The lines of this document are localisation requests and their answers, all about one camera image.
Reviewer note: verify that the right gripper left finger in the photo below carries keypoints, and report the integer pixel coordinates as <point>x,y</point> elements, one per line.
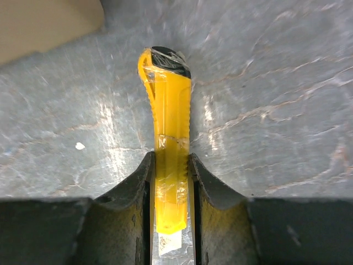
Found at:
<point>118,227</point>

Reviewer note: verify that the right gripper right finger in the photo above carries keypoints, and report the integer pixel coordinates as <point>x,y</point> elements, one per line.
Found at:
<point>221,230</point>

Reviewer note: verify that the yellow utility knife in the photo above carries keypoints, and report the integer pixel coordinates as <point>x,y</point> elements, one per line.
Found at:
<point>167,80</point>

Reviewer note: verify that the tan plastic toolbox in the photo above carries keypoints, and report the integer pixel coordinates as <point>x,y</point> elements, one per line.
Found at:
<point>39,26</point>

